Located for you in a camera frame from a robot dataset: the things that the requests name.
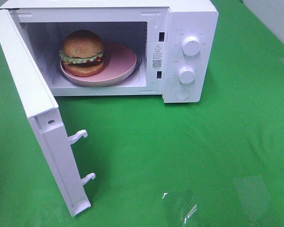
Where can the round microwave door button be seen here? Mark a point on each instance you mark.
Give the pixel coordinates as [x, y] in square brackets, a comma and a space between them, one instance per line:
[182, 94]

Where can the pink plate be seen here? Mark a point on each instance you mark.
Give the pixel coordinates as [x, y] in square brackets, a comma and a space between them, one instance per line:
[119, 63]

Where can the burger with lettuce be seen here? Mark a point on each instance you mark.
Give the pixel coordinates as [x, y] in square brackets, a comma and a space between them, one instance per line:
[82, 53]

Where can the white microwave door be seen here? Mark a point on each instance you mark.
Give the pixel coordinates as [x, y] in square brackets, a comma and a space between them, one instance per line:
[43, 114]

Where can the glass microwave turntable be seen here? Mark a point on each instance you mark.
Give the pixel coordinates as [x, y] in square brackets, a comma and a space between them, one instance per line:
[133, 80]

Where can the lower white microwave knob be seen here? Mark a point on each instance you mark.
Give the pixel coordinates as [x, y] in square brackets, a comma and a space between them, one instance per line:
[186, 75]

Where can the white microwave knob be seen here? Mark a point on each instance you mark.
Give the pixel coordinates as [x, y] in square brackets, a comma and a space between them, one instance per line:
[191, 45]
[186, 75]

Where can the white microwave oven body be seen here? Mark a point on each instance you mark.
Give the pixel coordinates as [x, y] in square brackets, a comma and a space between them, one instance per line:
[153, 29]

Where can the upper white microwave knob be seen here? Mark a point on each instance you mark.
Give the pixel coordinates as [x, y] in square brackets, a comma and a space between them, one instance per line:
[191, 45]

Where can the green table cloth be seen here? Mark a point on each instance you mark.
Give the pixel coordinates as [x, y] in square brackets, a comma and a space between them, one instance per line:
[140, 147]

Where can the clear tape patch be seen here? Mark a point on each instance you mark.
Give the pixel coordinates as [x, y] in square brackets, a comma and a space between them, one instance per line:
[181, 209]
[254, 196]

